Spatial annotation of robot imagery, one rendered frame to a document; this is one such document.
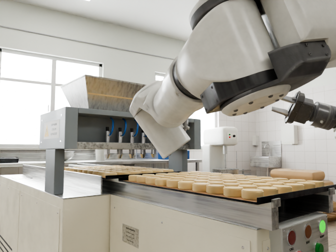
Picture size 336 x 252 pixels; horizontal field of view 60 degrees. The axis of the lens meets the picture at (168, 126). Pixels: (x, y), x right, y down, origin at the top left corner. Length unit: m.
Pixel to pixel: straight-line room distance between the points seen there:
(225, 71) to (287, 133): 5.42
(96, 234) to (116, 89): 0.60
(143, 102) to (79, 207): 0.77
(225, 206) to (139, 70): 4.24
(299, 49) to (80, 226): 1.04
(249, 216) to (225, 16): 0.51
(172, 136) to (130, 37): 4.49
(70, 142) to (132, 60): 3.81
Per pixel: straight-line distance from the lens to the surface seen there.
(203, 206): 0.83
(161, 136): 0.53
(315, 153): 5.56
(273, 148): 6.04
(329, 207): 0.96
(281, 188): 0.80
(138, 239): 1.08
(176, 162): 1.63
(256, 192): 0.70
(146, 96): 0.48
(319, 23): 0.34
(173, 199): 0.92
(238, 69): 0.31
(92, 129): 1.28
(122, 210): 1.16
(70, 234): 1.20
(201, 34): 0.33
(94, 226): 1.23
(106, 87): 1.28
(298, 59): 0.31
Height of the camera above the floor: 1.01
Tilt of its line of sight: 5 degrees up
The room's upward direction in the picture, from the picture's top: straight up
